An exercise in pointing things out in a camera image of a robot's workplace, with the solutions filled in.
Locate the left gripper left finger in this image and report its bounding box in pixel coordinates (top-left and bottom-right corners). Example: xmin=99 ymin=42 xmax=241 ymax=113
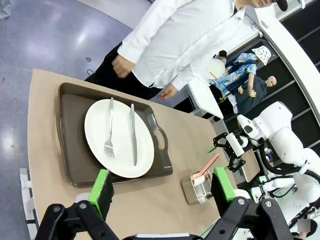
xmin=34 ymin=168 xmax=118 ymax=240

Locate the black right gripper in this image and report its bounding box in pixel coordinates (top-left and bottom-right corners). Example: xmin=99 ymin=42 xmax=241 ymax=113
xmin=207 ymin=133 xmax=247 ymax=173

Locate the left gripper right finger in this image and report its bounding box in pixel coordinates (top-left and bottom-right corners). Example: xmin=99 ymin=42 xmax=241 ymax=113
xmin=207 ymin=166 xmax=293 ymax=240

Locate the silver fork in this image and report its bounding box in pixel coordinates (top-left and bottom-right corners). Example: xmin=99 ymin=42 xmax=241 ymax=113
xmin=103 ymin=97 xmax=115 ymax=159

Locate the brown tray with knife plate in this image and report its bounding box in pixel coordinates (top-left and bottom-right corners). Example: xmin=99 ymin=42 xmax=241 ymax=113
xmin=56 ymin=82 xmax=174 ymax=189

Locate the silver knife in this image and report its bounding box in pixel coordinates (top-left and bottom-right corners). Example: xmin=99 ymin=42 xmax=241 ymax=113
xmin=129 ymin=103 xmax=138 ymax=167

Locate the white plate with knife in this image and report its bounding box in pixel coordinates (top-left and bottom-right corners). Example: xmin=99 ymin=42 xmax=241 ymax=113
xmin=84 ymin=98 xmax=155 ymax=179

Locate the person's left forearm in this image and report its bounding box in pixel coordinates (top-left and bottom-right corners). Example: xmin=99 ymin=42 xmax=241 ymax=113
xmin=172 ymin=47 xmax=221 ymax=91

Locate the person's right forearm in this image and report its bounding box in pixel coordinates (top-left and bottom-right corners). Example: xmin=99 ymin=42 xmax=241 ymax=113
xmin=117 ymin=14 xmax=171 ymax=67

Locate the person's left hand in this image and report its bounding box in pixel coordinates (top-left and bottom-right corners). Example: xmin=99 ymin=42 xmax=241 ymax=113
xmin=157 ymin=84 xmax=180 ymax=101

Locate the person's right hand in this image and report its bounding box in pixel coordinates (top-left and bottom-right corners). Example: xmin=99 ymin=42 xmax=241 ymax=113
xmin=111 ymin=54 xmax=137 ymax=79

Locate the steel rectangular container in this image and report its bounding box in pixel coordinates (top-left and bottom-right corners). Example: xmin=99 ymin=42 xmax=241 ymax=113
xmin=180 ymin=172 xmax=214 ymax=206

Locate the small beige table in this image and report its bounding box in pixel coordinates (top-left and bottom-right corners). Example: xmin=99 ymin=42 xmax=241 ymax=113
xmin=241 ymin=149 xmax=262 ymax=183

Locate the white side table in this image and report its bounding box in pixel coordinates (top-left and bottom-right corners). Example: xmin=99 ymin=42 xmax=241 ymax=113
xmin=187 ymin=77 xmax=225 ymax=120

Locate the bald mannequin dark garment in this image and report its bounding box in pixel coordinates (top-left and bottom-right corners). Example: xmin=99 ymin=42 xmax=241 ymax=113
xmin=234 ymin=75 xmax=278 ymax=113

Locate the mannequin in blue floral shirt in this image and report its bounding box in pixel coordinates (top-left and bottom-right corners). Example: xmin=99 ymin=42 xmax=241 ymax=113
xmin=211 ymin=46 xmax=272 ymax=106

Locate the black haired background person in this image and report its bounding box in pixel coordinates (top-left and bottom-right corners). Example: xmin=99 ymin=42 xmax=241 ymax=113
xmin=217 ymin=49 xmax=228 ymax=66

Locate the white patterned bucket hat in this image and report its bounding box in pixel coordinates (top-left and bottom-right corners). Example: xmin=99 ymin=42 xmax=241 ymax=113
xmin=251 ymin=46 xmax=272 ymax=66

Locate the person in white shirt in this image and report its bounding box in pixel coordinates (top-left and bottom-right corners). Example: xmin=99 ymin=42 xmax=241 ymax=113
xmin=84 ymin=0 xmax=288 ymax=101

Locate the pink handled utensil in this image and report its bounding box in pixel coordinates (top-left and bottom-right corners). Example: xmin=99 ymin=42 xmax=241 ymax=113
xmin=191 ymin=153 xmax=220 ymax=187

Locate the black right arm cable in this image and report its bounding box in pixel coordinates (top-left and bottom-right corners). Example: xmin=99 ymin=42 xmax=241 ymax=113
xmin=258 ymin=139 xmax=320 ymax=181

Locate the white support frame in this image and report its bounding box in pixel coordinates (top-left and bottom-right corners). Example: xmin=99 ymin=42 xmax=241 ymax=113
xmin=19 ymin=167 xmax=38 ymax=226

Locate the white wire dish rack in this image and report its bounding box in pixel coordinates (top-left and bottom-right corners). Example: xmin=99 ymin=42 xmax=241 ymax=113
xmin=199 ymin=62 xmax=226 ymax=87

